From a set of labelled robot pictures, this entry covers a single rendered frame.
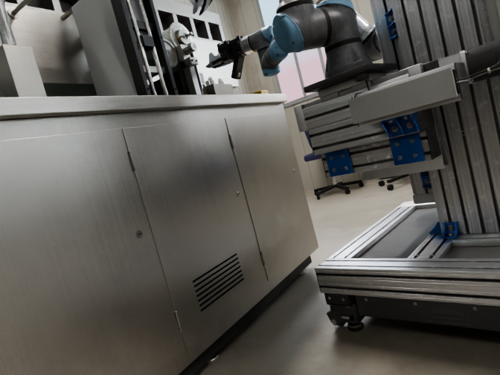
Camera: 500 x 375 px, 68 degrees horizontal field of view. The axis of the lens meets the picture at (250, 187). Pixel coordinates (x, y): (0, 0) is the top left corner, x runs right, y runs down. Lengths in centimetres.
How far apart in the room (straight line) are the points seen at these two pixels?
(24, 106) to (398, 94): 88
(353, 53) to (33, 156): 92
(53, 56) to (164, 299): 114
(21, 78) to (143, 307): 81
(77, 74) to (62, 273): 109
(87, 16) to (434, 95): 134
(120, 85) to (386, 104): 104
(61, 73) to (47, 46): 11
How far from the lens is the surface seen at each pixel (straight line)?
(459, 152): 134
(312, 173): 492
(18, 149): 96
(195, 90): 175
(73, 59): 188
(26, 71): 143
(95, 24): 174
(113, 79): 166
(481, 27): 132
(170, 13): 247
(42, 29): 186
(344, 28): 127
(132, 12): 154
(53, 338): 97
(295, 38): 119
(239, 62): 174
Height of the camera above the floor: 65
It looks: 5 degrees down
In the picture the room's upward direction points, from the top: 15 degrees counter-clockwise
